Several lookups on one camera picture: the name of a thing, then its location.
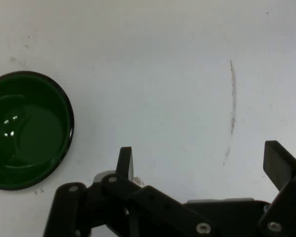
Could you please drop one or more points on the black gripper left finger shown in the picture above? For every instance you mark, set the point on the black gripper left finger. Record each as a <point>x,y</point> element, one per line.
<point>143,202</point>

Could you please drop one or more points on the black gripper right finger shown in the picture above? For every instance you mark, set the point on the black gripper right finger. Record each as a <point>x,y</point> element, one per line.
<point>281,165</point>

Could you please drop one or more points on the dark green bowl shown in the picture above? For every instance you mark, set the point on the dark green bowl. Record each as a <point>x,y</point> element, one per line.
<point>27,130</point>

